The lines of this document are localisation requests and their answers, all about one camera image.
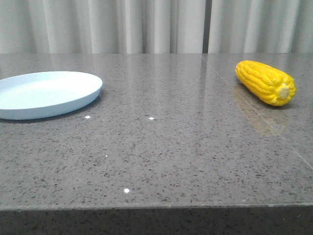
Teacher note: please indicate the yellow toy corn cob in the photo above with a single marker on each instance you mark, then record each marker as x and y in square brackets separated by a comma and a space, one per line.
[270, 85]

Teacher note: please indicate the light blue plate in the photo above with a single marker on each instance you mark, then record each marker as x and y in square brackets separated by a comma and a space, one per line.
[47, 94]

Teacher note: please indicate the white pleated curtain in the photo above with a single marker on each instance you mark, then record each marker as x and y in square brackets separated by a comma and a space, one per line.
[156, 26]

